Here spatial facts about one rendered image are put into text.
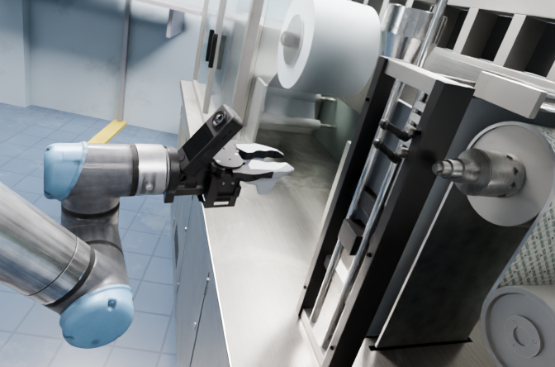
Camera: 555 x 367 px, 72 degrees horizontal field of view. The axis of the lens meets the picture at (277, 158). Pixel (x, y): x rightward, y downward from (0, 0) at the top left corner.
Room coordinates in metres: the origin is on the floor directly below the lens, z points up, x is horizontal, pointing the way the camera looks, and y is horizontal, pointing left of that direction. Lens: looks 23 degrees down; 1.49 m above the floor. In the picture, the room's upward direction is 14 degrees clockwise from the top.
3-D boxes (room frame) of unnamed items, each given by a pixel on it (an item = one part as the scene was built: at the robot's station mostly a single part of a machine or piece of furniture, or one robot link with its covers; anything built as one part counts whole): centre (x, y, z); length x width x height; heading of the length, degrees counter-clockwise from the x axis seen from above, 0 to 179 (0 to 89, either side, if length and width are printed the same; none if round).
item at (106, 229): (0.43, 0.23, 1.11); 0.11 x 0.08 x 0.11; 33
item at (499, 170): (0.50, -0.28, 1.34); 0.06 x 0.06 x 0.06; 21
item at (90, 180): (0.45, 0.24, 1.21); 0.11 x 0.08 x 0.09; 123
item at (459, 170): (0.48, -0.23, 1.34); 0.06 x 0.03 x 0.03; 111
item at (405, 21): (0.98, -0.23, 1.50); 0.14 x 0.14 x 0.06
